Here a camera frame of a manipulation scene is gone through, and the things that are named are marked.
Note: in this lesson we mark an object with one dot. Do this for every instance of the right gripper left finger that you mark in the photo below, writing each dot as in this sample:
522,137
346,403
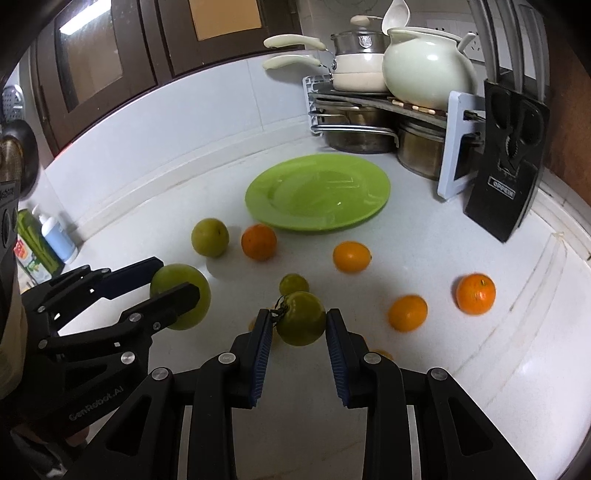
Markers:
231,380

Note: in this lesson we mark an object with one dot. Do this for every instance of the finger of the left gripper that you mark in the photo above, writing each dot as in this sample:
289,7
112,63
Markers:
73,292
157,313

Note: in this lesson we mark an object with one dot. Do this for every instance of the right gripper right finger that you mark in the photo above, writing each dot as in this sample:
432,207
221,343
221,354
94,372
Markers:
368,380

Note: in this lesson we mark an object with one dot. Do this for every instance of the small yellow fruit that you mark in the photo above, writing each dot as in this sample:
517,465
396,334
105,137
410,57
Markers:
385,354

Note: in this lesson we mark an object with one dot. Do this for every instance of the large green apple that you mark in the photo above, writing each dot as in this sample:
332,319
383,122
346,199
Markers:
191,297

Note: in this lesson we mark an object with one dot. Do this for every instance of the orange kumquat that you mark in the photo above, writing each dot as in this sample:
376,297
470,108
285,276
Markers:
351,257
408,313

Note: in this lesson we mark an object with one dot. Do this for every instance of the small green tomato with stem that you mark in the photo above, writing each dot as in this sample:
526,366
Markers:
300,319

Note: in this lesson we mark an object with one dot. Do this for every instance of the yellow-green round fruit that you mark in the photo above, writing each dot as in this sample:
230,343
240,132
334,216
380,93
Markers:
210,238

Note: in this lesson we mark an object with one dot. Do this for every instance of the orange tangerine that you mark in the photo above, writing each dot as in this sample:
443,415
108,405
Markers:
259,242
475,294

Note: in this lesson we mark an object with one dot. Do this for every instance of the white pump bottle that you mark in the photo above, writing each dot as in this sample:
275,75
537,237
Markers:
56,237

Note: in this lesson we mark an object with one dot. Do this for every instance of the green dish soap bottle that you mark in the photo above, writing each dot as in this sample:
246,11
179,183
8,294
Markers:
33,251

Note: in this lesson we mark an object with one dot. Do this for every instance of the black frying pan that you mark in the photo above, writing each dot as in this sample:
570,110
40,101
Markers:
19,156

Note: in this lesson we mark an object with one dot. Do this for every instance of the green plate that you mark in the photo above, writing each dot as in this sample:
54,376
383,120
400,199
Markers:
318,193

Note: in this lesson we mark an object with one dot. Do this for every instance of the steel pot under rack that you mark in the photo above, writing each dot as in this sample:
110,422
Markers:
421,149

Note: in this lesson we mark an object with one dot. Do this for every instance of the steel pan under rack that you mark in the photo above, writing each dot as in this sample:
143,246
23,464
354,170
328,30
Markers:
354,128

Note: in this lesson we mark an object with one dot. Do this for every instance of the white metal pot rack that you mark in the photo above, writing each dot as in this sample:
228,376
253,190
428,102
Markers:
461,123

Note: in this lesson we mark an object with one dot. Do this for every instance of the black knife block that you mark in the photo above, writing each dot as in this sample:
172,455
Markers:
511,166

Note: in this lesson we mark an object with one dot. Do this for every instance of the wooden cutting board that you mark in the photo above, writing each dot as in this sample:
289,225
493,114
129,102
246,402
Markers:
568,150

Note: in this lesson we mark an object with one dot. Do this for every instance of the cream saucepan stack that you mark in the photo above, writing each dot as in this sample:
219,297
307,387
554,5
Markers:
360,73

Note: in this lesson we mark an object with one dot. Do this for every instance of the white ceramic pot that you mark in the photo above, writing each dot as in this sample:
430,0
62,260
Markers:
423,66

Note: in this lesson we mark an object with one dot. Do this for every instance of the steel pot with lid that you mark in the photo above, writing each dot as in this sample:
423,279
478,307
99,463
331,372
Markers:
365,36

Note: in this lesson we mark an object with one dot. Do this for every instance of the white soup ladle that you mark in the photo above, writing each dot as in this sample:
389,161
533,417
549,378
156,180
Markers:
397,16

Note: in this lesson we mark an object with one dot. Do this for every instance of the dark wooden wall cabinet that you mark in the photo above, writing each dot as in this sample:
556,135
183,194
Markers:
94,57

